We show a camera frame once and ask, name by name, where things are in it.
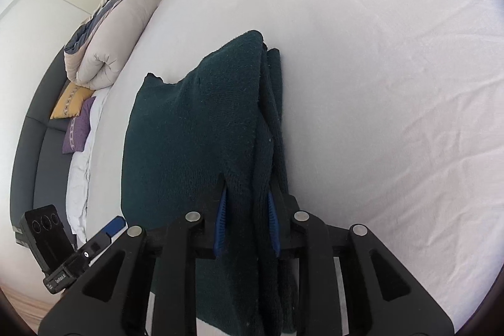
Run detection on dark green knit sweater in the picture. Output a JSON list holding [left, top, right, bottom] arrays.
[[121, 31, 297, 335]]

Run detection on dark grey headboard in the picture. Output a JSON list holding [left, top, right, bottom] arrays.
[[9, 51, 75, 247]]

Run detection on white pillow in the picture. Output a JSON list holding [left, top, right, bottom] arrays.
[[66, 87, 110, 247]]

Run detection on purple patterned cushion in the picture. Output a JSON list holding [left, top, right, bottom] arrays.
[[62, 96, 96, 154]]

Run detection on yellow patterned cushion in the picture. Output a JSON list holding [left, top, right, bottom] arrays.
[[49, 82, 94, 119]]

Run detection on white bed mattress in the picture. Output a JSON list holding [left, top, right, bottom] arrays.
[[86, 0, 503, 328]]

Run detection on rolled beige duvet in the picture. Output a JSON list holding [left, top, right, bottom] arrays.
[[63, 0, 159, 90]]

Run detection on black camera box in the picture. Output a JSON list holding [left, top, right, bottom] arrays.
[[20, 205, 74, 276]]

